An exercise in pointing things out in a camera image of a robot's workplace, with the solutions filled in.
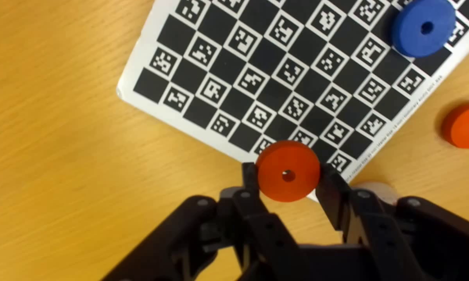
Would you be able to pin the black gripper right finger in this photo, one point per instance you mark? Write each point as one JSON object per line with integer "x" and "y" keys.
{"x": 369, "y": 223}

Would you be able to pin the orange disc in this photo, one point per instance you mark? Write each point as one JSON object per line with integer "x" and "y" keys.
{"x": 288, "y": 170}
{"x": 466, "y": 125}

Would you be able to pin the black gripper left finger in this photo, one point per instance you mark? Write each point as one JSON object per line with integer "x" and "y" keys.
{"x": 255, "y": 228}

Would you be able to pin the blue disc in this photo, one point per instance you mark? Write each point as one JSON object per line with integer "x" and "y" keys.
{"x": 424, "y": 27}

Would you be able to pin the checkered calibration board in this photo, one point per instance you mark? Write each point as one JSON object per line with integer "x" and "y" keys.
{"x": 255, "y": 78}

